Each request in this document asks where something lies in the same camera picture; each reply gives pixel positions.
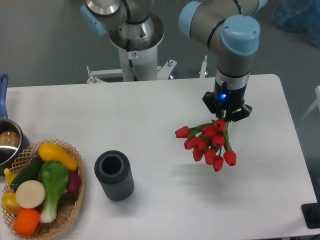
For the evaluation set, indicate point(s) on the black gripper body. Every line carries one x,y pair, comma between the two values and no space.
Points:
228,99

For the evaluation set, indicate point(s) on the red tulip bouquet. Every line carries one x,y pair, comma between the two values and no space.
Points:
209,141

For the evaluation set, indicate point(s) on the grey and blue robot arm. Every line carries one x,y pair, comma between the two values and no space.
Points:
225,27

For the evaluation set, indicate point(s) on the white furniture edge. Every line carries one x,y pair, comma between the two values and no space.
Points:
314,104

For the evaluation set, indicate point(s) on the blue plastic bags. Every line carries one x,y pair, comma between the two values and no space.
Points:
298,16

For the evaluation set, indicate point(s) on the dark grey ribbed vase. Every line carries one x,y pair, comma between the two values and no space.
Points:
113,170

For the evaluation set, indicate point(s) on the black device at table edge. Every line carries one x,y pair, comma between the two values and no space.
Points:
311,214

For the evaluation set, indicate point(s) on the purple red radish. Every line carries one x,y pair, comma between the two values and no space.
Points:
74,182

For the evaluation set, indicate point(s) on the yellow squash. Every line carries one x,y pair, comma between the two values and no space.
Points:
52,152

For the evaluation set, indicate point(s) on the green bok choy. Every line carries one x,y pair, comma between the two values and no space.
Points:
54,177

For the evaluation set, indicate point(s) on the woven wicker basket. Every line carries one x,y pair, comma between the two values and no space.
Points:
68,206

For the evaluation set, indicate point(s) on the dark green cucumber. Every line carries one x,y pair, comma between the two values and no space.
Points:
30,172

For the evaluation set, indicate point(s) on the cream round radish slice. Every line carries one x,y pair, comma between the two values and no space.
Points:
30,194

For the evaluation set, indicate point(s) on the yellow banana tip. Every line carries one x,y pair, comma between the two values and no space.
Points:
9,176

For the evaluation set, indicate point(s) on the orange fruit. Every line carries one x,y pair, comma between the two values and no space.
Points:
26,222

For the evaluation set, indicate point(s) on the yellow bell pepper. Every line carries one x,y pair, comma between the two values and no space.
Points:
9,203

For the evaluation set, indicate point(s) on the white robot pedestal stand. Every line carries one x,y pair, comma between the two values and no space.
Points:
136,65

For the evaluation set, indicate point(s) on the blue handled steel pot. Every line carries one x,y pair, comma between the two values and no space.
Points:
12,139

